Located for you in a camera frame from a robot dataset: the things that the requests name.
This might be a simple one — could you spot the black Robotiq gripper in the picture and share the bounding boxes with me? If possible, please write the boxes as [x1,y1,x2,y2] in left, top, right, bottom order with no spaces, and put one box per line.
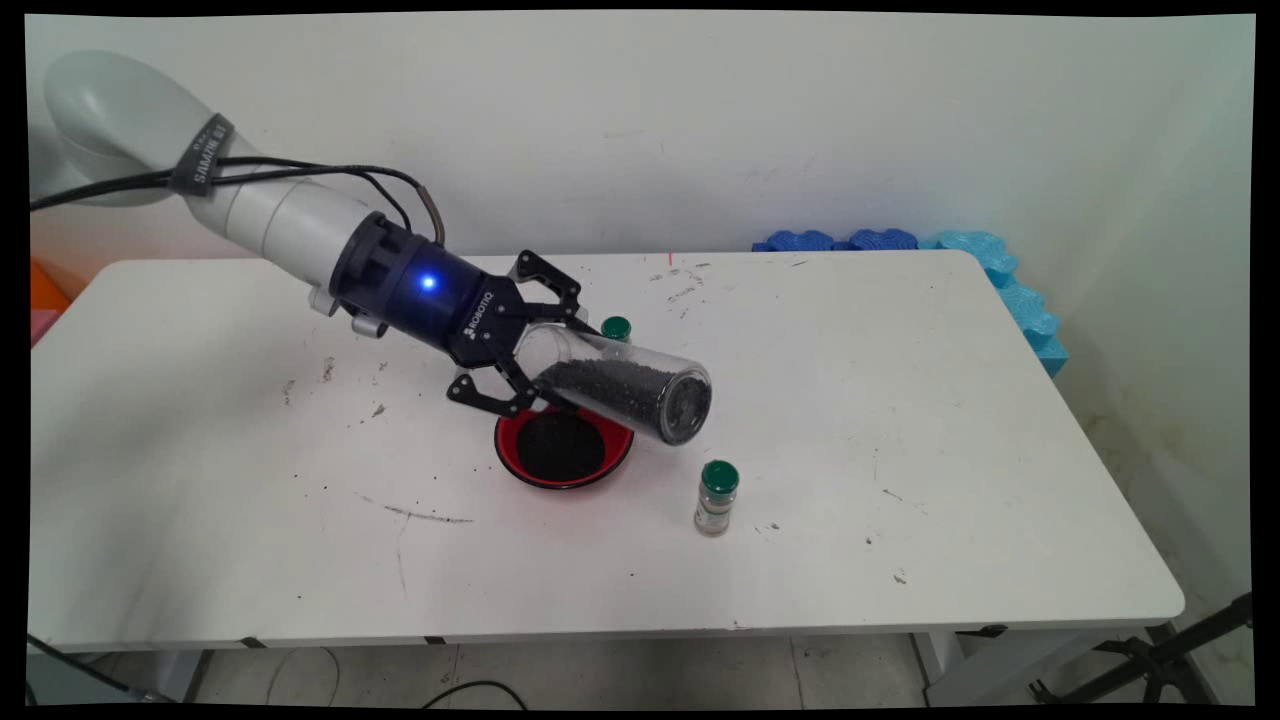
[328,210,601,418]

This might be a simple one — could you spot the tall clear jar black granules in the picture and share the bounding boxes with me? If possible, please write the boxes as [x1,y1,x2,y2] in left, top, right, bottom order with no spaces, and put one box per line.
[515,322,714,447]

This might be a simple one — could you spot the black granule pile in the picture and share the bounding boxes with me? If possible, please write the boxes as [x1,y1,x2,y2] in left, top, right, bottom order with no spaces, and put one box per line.
[515,411,607,483]

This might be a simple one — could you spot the red bowl black rim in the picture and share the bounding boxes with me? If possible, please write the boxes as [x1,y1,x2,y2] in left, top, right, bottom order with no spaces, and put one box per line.
[494,405,636,491]

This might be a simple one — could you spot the white table leg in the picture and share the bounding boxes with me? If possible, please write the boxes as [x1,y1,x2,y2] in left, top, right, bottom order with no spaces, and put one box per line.
[140,650,213,701]

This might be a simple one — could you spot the orange foam block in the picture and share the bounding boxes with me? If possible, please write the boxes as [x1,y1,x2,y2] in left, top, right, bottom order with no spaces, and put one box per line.
[30,258,73,313]

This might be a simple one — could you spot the light blue foam mat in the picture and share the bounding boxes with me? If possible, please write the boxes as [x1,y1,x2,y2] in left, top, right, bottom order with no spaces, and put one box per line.
[920,230,1069,379]

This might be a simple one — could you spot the black tripod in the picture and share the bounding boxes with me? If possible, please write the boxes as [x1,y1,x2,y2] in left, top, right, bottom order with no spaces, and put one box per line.
[1030,592,1253,706]

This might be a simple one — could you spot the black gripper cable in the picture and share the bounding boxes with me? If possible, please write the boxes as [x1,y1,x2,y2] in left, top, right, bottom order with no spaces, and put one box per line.
[30,160,448,246]

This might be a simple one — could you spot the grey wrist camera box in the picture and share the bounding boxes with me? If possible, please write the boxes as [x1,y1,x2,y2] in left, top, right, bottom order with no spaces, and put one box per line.
[308,286,389,340]

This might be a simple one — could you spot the black camera cable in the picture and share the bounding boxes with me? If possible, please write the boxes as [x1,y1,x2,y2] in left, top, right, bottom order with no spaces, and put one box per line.
[30,155,416,233]

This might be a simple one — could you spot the black floor cable loop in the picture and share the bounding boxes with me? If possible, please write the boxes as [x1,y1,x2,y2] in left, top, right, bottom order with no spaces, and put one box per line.
[420,680,528,709]

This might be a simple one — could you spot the black velcro cable strap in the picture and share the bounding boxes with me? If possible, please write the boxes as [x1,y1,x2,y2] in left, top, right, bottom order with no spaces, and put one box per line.
[170,113,236,198]

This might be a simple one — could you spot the black hanging robot cable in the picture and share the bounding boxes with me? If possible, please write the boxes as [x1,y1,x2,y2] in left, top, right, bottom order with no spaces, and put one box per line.
[28,633,171,701]

